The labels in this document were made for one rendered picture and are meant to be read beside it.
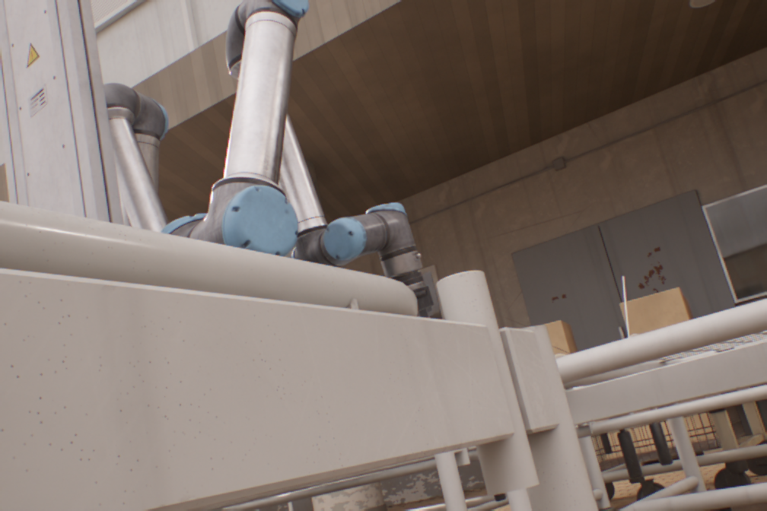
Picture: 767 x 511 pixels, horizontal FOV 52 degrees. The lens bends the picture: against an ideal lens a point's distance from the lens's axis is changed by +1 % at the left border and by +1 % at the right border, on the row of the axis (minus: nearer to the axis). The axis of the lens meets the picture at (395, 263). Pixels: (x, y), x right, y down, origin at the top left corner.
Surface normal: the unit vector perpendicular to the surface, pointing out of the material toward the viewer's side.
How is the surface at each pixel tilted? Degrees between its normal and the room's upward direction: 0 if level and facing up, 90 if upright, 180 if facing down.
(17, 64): 90
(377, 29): 180
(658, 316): 90
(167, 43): 90
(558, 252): 90
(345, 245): 102
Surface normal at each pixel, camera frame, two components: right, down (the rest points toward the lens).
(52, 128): -0.62, -0.06
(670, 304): -0.40, -0.15
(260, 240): 0.65, -0.25
